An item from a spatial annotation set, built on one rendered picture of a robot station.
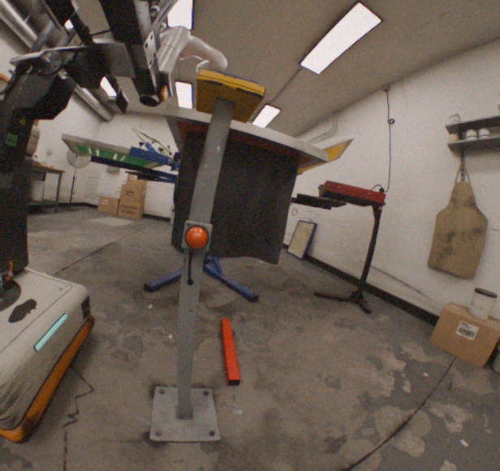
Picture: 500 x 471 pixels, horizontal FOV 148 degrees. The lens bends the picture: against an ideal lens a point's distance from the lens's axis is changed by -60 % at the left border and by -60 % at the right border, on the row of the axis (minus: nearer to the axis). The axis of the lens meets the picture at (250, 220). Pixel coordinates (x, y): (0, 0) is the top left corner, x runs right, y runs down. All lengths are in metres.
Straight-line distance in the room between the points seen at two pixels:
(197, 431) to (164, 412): 0.13
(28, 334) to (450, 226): 2.63
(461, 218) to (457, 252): 0.32
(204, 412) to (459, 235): 2.19
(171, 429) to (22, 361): 0.47
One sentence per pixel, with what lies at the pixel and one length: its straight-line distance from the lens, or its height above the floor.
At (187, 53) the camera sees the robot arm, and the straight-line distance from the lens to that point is 1.02.
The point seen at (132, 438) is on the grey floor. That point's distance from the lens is 0.77.
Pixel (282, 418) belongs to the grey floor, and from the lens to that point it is 0.84.
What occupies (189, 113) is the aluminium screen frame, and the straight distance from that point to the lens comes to 0.59.
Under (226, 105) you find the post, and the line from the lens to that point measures 0.39.
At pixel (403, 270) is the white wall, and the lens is 2.33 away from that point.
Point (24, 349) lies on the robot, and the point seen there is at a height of 0.27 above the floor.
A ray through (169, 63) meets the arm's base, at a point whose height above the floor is 1.21.
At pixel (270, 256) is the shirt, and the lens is 0.71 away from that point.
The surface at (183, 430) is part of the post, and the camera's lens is 0.76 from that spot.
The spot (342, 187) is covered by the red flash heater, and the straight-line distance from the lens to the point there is 1.63.
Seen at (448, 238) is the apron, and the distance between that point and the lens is 2.12.
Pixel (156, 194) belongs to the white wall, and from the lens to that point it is 5.41.
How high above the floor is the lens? 0.71
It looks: 3 degrees down
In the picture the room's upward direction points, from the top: 11 degrees clockwise
